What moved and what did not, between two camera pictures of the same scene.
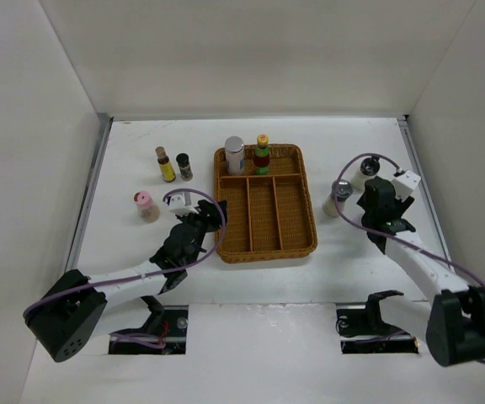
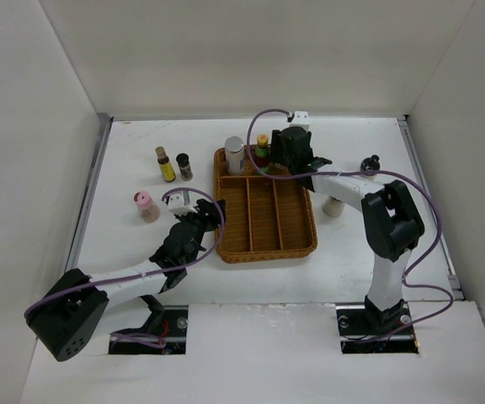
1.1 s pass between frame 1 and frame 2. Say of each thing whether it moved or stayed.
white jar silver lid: stayed
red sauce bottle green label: stayed
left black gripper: stayed
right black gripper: moved
